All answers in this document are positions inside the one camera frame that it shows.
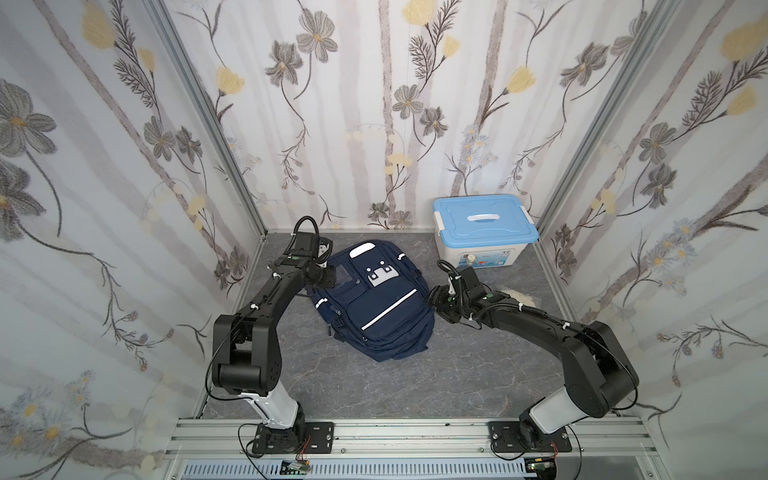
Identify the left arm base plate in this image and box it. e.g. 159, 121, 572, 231
246, 422, 335, 456

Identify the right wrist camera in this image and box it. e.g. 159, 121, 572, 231
449, 266, 482, 294

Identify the navy blue backpack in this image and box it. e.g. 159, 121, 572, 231
306, 239, 435, 362

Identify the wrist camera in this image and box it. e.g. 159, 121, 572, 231
449, 266, 482, 294
288, 232, 333, 263

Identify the white box with blue lid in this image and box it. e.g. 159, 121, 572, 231
433, 194, 539, 269

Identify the right small circuit board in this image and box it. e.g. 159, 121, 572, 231
525, 457, 557, 479

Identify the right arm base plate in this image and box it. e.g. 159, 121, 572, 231
487, 420, 573, 454

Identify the aluminium mounting rail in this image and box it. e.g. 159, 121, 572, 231
163, 416, 659, 460

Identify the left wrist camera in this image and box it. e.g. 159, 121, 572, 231
288, 232, 333, 263

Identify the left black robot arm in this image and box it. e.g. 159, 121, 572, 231
205, 252, 335, 430

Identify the small green circuit board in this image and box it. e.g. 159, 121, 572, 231
279, 460, 312, 475

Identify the white slotted cable duct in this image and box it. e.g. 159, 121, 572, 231
179, 459, 536, 479

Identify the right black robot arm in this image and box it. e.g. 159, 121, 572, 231
428, 286, 640, 451

